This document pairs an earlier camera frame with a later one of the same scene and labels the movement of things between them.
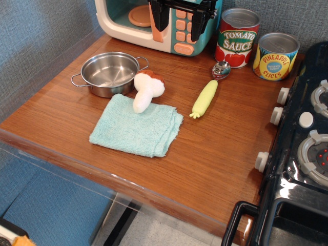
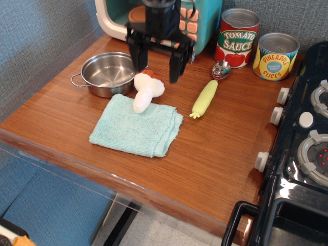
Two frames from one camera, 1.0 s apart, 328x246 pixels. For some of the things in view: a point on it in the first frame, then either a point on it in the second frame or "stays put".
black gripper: x=204 y=11 to x=162 y=24
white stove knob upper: x=283 y=95 stays put
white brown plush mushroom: x=148 y=84 stays put
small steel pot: x=110 y=75 stays put
